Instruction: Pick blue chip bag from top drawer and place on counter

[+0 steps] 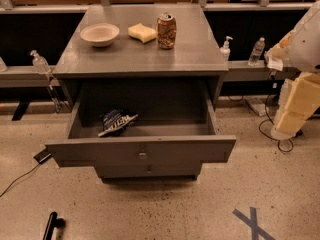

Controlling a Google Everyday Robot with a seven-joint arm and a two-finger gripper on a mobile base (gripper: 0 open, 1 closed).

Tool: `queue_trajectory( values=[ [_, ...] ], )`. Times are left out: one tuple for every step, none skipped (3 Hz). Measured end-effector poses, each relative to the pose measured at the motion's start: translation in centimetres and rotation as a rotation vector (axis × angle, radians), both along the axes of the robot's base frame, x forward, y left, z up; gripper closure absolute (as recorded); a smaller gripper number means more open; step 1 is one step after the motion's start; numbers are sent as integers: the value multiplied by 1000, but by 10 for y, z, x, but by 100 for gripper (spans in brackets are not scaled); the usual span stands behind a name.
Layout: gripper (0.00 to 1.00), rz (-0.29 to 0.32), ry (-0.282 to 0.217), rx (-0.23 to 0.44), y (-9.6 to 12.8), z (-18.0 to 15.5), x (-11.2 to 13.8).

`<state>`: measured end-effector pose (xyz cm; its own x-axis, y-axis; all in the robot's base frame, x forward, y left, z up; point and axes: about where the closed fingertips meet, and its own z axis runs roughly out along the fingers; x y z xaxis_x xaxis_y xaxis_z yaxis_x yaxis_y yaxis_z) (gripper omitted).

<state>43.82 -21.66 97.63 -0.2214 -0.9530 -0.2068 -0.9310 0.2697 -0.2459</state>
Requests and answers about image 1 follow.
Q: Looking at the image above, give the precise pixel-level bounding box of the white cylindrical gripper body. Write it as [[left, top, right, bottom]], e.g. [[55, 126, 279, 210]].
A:
[[264, 31, 293, 71]]

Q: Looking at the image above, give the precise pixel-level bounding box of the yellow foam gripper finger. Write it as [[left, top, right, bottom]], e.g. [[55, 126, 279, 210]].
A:
[[270, 111, 306, 140], [279, 73, 320, 118]]

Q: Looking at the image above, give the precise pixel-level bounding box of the blue chip bag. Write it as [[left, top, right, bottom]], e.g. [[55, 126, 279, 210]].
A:
[[98, 109, 138, 137]]

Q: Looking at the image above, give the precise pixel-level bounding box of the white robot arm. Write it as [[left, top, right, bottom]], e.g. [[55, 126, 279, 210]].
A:
[[265, 1, 320, 140]]

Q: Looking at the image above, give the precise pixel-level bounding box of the lower grey drawer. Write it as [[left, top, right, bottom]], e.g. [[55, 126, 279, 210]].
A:
[[95, 165, 201, 179]]

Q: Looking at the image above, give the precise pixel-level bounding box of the open grey top drawer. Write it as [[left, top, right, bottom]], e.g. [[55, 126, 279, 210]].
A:
[[46, 92, 236, 168]]

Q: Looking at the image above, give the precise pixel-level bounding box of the clear water bottle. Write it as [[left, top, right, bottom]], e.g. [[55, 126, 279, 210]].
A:
[[248, 37, 265, 66]]

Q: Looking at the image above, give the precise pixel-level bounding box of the right sanitizer pump bottle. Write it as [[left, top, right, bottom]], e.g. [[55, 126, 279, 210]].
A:
[[220, 36, 232, 62]]

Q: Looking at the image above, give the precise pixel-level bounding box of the sanitizer pump bottle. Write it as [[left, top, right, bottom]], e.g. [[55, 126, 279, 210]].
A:
[[220, 36, 232, 62], [30, 50, 51, 73]]

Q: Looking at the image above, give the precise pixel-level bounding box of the orange soda can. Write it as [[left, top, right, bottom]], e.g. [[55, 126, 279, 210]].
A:
[[157, 13, 177, 49]]

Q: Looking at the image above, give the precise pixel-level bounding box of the yellow sponge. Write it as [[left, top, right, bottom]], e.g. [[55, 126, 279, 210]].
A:
[[128, 23, 157, 43]]

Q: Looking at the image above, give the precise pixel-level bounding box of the grey cabinet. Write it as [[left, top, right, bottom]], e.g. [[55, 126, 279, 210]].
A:
[[52, 3, 230, 185]]

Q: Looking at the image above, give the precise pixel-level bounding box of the white bowl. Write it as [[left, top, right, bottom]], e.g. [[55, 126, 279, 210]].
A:
[[80, 23, 120, 47]]

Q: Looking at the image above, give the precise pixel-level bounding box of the left sanitizer pump bottle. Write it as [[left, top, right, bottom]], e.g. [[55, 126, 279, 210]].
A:
[[30, 50, 51, 73]]

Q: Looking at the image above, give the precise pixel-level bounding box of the black box on floor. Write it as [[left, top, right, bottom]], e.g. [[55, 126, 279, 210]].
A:
[[34, 149, 51, 164]]

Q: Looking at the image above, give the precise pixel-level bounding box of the black cable right floor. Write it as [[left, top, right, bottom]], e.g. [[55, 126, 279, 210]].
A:
[[258, 93, 295, 153]]

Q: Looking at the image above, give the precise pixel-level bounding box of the black floor cable left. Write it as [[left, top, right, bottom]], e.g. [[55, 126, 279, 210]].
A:
[[0, 163, 42, 198]]

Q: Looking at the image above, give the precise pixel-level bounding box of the black handle object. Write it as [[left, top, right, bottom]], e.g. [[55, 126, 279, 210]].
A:
[[42, 212, 65, 240]]

